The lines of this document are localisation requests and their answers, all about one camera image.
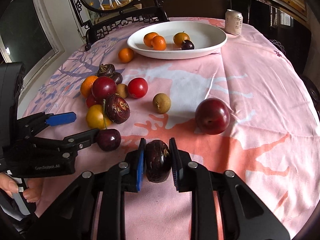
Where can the person's left hand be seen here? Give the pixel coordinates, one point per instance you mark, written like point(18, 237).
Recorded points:
point(33, 192)

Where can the white framed window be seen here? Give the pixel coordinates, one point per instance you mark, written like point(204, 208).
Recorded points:
point(28, 36)

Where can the dark red plum in pile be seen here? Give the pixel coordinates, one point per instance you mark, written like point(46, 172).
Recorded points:
point(103, 87)

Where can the white oval plate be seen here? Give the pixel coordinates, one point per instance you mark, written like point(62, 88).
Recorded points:
point(205, 37)

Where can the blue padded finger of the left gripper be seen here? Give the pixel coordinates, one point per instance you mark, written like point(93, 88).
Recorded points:
point(31, 125)

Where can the black carved screen stand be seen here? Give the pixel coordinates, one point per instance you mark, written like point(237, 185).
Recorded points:
point(97, 31)

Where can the orange tangerine in plate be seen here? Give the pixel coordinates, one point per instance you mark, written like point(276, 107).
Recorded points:
point(148, 38)

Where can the yellow cherry tomato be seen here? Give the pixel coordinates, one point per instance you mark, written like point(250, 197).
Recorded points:
point(95, 118)

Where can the small orange tangerine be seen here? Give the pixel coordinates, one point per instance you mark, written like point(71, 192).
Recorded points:
point(158, 43)

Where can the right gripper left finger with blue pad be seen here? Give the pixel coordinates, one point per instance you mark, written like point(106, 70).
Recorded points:
point(125, 176)

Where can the bright red cherry tomato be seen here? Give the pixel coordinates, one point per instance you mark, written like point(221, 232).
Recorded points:
point(137, 88)

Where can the pale drink can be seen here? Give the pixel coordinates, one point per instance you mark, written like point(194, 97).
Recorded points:
point(233, 22)

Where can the pink patterned tablecloth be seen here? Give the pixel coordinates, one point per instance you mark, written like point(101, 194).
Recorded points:
point(237, 124)

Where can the orange tangerine in pile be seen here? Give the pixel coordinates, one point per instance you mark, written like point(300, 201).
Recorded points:
point(86, 86)

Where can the brown longan fruit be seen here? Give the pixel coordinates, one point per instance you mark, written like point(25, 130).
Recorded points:
point(161, 103)

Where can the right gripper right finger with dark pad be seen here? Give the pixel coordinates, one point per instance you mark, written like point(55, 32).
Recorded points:
point(190, 176)

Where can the orange tangerine beside plate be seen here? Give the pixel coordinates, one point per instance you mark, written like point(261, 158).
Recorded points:
point(125, 55)

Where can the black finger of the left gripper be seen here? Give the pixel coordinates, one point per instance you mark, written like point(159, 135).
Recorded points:
point(73, 143)

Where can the yellow-orange fruit in plate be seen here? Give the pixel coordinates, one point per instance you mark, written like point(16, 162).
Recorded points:
point(178, 38)

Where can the dark cherry near gripper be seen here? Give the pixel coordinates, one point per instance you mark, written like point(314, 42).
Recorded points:
point(108, 139)

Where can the small red fruit hidden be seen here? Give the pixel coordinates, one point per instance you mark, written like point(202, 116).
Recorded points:
point(91, 100)

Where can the dark cherry with stem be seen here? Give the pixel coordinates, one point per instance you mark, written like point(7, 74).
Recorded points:
point(187, 45)

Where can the large dark red plum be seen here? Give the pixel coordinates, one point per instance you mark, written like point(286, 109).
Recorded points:
point(212, 116)

